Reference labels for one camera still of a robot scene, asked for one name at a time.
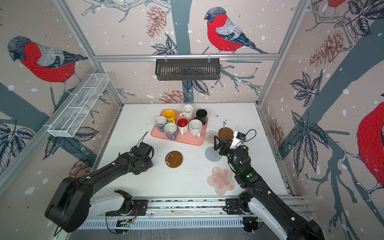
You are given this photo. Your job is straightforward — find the blue grey woven coaster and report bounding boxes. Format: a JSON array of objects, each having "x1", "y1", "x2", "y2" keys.
[{"x1": 205, "y1": 147, "x2": 222, "y2": 162}]

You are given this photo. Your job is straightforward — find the pink flower shaped coaster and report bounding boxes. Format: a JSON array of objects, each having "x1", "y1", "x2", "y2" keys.
[{"x1": 207, "y1": 167, "x2": 236, "y2": 196}]

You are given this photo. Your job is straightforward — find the glossy brown round coaster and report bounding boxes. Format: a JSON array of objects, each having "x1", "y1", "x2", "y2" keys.
[{"x1": 165, "y1": 151, "x2": 183, "y2": 169}]

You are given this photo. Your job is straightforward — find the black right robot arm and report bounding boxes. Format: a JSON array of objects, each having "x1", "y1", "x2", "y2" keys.
[{"x1": 214, "y1": 136, "x2": 325, "y2": 240}]

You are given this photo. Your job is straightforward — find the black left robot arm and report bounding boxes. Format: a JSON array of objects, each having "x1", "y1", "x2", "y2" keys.
[{"x1": 45, "y1": 143, "x2": 154, "y2": 233}]

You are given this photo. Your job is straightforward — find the multicolour zigzag woven coaster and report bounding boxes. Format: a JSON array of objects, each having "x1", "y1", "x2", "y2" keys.
[{"x1": 205, "y1": 131, "x2": 218, "y2": 144}]

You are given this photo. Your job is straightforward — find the dark wooden round coaster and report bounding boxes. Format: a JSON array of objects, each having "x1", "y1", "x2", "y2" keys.
[{"x1": 218, "y1": 127, "x2": 234, "y2": 141}]

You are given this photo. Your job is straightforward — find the white mug front right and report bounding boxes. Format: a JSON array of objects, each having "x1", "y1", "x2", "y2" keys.
[{"x1": 189, "y1": 119, "x2": 203, "y2": 138}]

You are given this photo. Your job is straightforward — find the pink tray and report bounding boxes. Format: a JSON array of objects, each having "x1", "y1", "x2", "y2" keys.
[{"x1": 151, "y1": 124, "x2": 208, "y2": 146}]

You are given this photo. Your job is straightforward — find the black mug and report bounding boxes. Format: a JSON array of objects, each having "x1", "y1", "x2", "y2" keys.
[{"x1": 196, "y1": 109, "x2": 208, "y2": 126}]

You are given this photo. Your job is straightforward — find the blue patterned mug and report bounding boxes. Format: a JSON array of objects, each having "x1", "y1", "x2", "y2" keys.
[{"x1": 155, "y1": 116, "x2": 168, "y2": 133}]

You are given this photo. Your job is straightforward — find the lavender mug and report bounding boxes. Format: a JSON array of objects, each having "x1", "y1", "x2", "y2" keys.
[{"x1": 164, "y1": 122, "x2": 178, "y2": 141}]

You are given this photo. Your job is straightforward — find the red inside white mug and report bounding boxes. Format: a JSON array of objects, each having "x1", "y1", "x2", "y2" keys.
[{"x1": 176, "y1": 118, "x2": 189, "y2": 136}]

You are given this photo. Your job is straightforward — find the cream mug at back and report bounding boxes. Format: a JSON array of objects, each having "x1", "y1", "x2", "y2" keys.
[{"x1": 180, "y1": 105, "x2": 194, "y2": 121}]

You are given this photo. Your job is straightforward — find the yellow mug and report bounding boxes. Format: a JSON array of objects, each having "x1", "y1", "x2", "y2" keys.
[{"x1": 163, "y1": 110, "x2": 177, "y2": 124}]

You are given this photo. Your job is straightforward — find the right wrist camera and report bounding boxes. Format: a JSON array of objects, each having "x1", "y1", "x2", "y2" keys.
[{"x1": 230, "y1": 131, "x2": 246, "y2": 150}]

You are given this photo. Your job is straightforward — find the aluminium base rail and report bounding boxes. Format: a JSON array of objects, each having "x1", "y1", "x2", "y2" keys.
[{"x1": 77, "y1": 194, "x2": 307, "y2": 230}]

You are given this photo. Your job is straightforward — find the white wire mesh shelf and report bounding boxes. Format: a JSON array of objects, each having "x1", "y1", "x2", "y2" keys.
[{"x1": 48, "y1": 73, "x2": 110, "y2": 138}]

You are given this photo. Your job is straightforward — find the black hanging wire basket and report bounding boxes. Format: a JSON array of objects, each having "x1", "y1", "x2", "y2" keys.
[{"x1": 155, "y1": 58, "x2": 221, "y2": 81}]

